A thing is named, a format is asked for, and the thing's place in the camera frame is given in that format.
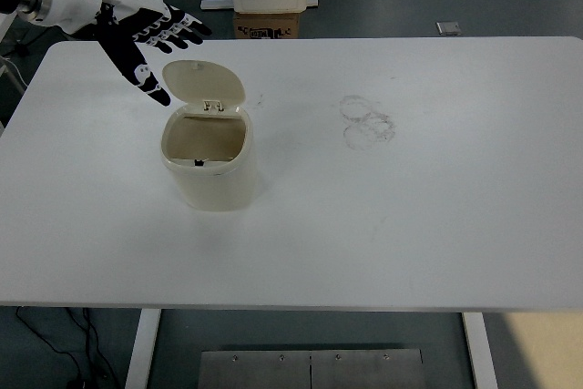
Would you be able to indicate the white table foot bar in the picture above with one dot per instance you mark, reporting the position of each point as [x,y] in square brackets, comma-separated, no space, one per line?
[216,4]

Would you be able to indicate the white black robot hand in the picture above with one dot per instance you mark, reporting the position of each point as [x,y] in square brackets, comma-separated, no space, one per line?
[82,2]

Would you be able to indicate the cream plastic trash bin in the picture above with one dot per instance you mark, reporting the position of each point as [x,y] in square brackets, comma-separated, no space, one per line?
[211,179]

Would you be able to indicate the white table leg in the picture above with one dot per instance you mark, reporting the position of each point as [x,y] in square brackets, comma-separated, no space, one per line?
[480,352]
[143,348]

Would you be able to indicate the small grey floor pad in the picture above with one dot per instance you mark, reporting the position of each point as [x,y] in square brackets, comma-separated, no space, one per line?
[448,28]

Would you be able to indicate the grey metal plate with screws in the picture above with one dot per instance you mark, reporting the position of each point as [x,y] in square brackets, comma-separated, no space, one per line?
[364,371]

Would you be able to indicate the brown cardboard box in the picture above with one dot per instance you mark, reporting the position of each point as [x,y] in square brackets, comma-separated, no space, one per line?
[266,24]

